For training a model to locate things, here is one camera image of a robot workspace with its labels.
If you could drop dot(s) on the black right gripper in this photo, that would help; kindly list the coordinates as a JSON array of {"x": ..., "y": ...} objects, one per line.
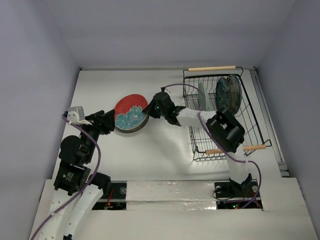
[{"x": 155, "y": 106}]

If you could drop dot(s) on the light green flower plate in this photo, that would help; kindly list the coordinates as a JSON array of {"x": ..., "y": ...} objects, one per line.
[{"x": 203, "y": 99}]

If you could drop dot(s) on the dark brown deer plate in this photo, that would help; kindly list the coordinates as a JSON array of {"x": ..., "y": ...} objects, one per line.
[{"x": 125, "y": 127}]

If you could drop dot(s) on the dark teal blossom plate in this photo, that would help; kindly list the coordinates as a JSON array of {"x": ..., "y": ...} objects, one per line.
[{"x": 222, "y": 94}]

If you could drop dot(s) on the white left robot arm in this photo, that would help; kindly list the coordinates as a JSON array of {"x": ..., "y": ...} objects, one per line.
[{"x": 78, "y": 184}]

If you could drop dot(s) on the red and blue floral plate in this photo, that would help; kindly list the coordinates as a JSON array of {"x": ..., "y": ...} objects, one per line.
[{"x": 130, "y": 108}]

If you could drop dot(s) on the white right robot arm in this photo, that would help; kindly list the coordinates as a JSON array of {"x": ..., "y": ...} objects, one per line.
[{"x": 221, "y": 126}]

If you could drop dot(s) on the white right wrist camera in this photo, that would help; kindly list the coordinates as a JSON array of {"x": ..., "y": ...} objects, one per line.
[{"x": 165, "y": 89}]

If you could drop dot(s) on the black wire dish rack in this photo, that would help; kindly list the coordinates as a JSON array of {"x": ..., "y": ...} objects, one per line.
[{"x": 253, "y": 136}]

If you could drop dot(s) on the white blue floral plate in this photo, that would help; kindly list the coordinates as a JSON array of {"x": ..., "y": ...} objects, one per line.
[{"x": 234, "y": 93}]

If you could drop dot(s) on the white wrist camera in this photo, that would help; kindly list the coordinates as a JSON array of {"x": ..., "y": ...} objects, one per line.
[
  {"x": 165, "y": 89},
  {"x": 76, "y": 116}
]

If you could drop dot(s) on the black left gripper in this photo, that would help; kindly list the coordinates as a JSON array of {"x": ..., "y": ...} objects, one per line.
[{"x": 104, "y": 121}]

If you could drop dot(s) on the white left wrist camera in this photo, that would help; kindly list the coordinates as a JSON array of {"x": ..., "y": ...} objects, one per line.
[{"x": 76, "y": 116}]

